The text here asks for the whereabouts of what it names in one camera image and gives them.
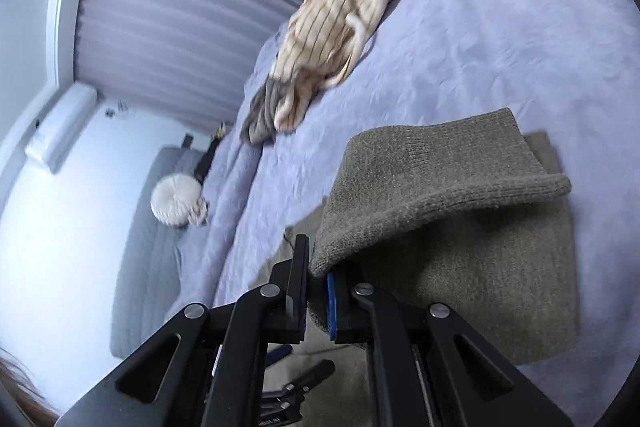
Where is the beige striped fleece garment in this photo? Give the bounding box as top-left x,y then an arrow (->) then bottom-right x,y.
270,0 -> 481,132

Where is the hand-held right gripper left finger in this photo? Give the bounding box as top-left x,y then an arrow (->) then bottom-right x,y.
55,234 -> 311,427

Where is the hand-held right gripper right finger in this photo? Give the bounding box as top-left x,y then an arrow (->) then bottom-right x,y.
325,264 -> 573,427

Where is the pale striped curtain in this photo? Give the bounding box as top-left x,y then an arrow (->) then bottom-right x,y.
75,0 -> 371,132

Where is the wall socket with cable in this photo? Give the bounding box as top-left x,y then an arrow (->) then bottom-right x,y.
102,99 -> 131,118

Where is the person's brown hair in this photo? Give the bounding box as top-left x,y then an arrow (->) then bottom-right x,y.
0,347 -> 58,427

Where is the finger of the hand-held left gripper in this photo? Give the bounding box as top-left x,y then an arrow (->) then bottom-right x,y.
272,359 -> 336,413
265,345 -> 292,366

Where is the grey quilted headboard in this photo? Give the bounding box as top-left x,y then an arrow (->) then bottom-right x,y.
110,147 -> 211,358

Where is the lavender embossed blanket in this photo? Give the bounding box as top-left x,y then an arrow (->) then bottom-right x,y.
177,0 -> 640,427

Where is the grey fleece cloth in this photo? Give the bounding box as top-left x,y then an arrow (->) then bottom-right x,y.
239,77 -> 296,145

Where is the black strap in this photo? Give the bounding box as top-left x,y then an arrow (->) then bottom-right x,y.
194,122 -> 227,182

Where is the small beige plush toy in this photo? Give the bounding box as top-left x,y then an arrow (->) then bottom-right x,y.
187,199 -> 210,228

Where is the round white pleated cushion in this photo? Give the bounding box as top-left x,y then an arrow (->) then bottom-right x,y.
150,174 -> 203,228

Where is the olive knit sweater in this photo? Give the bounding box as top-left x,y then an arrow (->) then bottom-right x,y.
282,107 -> 581,427

